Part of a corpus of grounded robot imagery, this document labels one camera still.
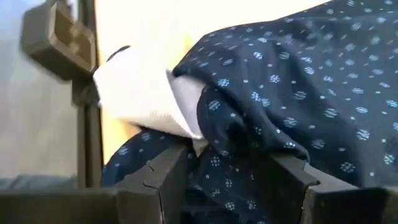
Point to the navy dotted garment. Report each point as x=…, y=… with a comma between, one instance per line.
x=295, y=93

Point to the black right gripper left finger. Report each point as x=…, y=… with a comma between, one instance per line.
x=109, y=207

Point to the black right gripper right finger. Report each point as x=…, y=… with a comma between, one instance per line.
x=342, y=205

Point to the black aluminium table frame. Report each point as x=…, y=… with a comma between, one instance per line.
x=90, y=140

